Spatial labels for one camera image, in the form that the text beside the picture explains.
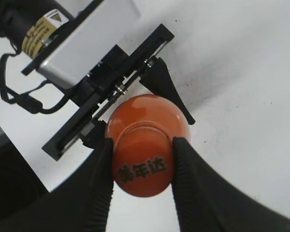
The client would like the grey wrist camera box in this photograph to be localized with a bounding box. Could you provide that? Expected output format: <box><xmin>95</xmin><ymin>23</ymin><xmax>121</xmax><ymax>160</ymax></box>
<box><xmin>36</xmin><ymin>0</ymin><xmax>140</xmax><ymax>89</ymax></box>

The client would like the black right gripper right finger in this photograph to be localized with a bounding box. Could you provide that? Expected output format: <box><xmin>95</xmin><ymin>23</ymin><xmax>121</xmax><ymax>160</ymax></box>
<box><xmin>172</xmin><ymin>137</ymin><xmax>290</xmax><ymax>232</ymax></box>

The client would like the orange soda plastic bottle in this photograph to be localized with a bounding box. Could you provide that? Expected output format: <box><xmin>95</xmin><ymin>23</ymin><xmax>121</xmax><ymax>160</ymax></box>
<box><xmin>105</xmin><ymin>94</ymin><xmax>191</xmax><ymax>155</ymax></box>

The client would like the black camera cable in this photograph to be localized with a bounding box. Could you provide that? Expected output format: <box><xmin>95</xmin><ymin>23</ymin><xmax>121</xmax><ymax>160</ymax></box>
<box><xmin>0</xmin><ymin>36</ymin><xmax>72</xmax><ymax>115</ymax></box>

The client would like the orange bottle cap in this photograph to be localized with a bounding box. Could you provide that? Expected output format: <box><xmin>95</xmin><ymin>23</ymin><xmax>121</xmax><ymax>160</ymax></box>
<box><xmin>112</xmin><ymin>126</ymin><xmax>174</xmax><ymax>198</ymax></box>

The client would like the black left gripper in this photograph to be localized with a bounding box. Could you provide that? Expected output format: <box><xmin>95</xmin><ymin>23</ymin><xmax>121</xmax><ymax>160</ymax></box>
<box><xmin>23</xmin><ymin>10</ymin><xmax>196</xmax><ymax>160</ymax></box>

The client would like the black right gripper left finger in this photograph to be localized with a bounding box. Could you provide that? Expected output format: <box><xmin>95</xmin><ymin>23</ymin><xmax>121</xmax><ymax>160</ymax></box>
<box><xmin>0</xmin><ymin>139</ymin><xmax>114</xmax><ymax>232</ymax></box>

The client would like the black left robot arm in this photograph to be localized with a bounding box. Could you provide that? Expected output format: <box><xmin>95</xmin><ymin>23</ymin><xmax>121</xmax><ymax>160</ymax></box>
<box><xmin>0</xmin><ymin>0</ymin><xmax>195</xmax><ymax>160</ymax></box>

